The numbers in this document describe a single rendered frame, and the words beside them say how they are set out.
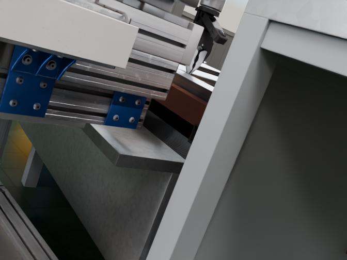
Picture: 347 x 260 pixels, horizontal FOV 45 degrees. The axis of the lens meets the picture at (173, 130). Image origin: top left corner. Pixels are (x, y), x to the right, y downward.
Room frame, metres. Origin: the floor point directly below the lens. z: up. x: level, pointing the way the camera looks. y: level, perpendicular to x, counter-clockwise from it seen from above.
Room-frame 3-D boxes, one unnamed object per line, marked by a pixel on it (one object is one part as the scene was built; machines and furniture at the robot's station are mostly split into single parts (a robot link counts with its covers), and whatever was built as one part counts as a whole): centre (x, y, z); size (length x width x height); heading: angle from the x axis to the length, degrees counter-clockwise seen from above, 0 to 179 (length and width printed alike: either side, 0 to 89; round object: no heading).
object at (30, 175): (1.93, 0.59, 0.34); 0.06 x 0.06 x 0.68; 38
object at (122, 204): (1.48, 0.35, 0.47); 1.30 x 0.04 x 0.35; 38
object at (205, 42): (1.37, 0.03, 1.00); 0.09 x 0.08 x 0.12; 38
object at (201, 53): (1.38, 0.02, 0.90); 0.06 x 0.03 x 0.09; 38
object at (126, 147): (1.43, 0.42, 0.66); 1.30 x 0.20 x 0.03; 38
